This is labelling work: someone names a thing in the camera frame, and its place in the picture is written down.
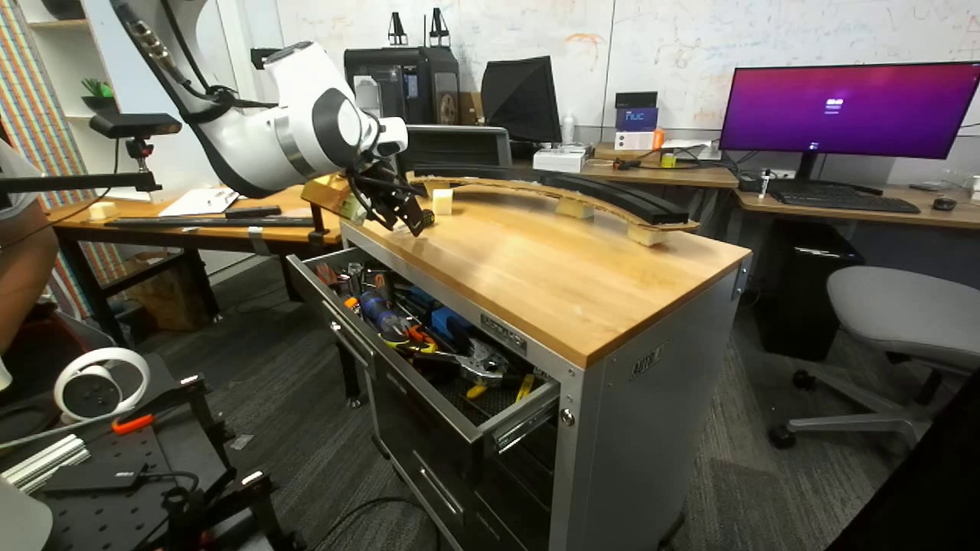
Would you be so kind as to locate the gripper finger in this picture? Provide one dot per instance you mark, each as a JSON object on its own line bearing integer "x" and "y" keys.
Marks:
{"x": 409, "y": 220}
{"x": 423, "y": 208}

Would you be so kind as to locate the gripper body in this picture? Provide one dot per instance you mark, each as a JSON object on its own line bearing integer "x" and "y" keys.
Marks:
{"x": 383, "y": 187}

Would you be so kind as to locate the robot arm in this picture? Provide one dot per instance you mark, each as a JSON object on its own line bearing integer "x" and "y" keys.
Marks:
{"x": 260, "y": 138}

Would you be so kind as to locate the open steel drawer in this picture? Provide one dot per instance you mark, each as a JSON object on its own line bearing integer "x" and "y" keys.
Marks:
{"x": 429, "y": 398}

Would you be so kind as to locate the closed steel drawer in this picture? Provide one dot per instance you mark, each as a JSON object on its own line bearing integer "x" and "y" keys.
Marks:
{"x": 429, "y": 474}

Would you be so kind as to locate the wooden block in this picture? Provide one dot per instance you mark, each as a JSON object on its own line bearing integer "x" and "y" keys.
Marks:
{"x": 325, "y": 191}

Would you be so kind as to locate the black plastic tray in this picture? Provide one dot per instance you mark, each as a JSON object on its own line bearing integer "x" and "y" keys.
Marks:
{"x": 455, "y": 145}

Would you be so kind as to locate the black 3d printer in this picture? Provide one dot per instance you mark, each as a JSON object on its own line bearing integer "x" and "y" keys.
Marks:
{"x": 402, "y": 84}

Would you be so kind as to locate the heap of hand tools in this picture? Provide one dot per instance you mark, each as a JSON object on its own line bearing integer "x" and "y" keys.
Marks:
{"x": 429, "y": 337}

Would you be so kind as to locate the small black monitor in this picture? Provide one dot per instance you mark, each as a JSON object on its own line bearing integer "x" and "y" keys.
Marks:
{"x": 521, "y": 99}

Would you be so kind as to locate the flat white box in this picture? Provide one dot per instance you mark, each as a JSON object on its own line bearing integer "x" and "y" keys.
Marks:
{"x": 561, "y": 158}

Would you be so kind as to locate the white bottle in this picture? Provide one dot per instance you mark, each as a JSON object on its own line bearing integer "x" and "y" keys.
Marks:
{"x": 569, "y": 130}

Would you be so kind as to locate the long black bar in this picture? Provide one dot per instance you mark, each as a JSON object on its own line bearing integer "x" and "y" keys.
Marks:
{"x": 207, "y": 222}

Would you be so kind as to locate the sheet of paper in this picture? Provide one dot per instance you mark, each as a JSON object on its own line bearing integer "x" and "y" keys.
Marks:
{"x": 199, "y": 202}

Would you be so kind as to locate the curved wood and black track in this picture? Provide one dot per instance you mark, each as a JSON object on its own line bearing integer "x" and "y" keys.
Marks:
{"x": 612, "y": 200}

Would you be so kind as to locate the wooden desk, black legs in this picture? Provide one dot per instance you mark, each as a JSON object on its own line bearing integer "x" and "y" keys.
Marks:
{"x": 191, "y": 233}

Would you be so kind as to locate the steel tool cabinet, wooden top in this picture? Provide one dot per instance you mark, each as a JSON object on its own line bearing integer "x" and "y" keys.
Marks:
{"x": 612, "y": 337}

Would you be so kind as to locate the stack of small boxes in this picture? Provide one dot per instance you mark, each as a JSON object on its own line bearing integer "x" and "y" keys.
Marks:
{"x": 635, "y": 122}

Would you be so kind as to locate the brown paper bag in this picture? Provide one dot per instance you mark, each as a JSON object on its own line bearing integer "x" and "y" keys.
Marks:
{"x": 164, "y": 295}

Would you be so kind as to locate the long wooden desk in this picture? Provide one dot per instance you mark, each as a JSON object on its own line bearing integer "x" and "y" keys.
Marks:
{"x": 689, "y": 174}

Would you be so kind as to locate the potted green plant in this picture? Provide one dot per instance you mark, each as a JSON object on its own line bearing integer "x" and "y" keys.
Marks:
{"x": 98, "y": 93}

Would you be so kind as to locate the whiteboard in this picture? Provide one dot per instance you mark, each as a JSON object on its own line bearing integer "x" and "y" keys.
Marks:
{"x": 689, "y": 46}

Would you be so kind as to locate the white shelf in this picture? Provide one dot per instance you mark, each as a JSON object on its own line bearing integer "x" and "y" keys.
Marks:
{"x": 69, "y": 69}

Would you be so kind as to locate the hand controller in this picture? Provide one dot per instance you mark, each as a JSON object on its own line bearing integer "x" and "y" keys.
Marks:
{"x": 96, "y": 386}

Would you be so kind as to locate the person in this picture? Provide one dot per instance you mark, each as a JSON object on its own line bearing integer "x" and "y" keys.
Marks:
{"x": 23, "y": 252}

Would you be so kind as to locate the black computer tower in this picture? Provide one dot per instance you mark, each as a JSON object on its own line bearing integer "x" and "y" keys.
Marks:
{"x": 804, "y": 291}

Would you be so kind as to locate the flat black box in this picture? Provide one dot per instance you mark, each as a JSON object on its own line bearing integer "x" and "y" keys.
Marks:
{"x": 92, "y": 478}

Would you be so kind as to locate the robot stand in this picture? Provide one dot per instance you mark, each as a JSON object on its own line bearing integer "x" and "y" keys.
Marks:
{"x": 115, "y": 505}

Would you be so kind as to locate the black keyboard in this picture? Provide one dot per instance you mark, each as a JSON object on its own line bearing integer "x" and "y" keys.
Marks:
{"x": 842, "y": 200}

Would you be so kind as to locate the bundle of aluminium profiles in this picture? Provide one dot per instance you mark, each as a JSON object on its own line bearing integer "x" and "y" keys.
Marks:
{"x": 42, "y": 463}

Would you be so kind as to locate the wide monitor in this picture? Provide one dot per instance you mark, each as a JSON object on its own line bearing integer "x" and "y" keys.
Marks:
{"x": 850, "y": 107}

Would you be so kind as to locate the grey office chair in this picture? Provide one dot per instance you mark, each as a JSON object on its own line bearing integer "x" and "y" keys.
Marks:
{"x": 903, "y": 314}

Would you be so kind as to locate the black computer mouse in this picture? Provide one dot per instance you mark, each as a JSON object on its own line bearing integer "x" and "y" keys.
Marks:
{"x": 945, "y": 203}

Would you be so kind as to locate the camera on mount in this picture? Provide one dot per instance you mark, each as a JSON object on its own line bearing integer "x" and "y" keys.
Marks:
{"x": 134, "y": 126}

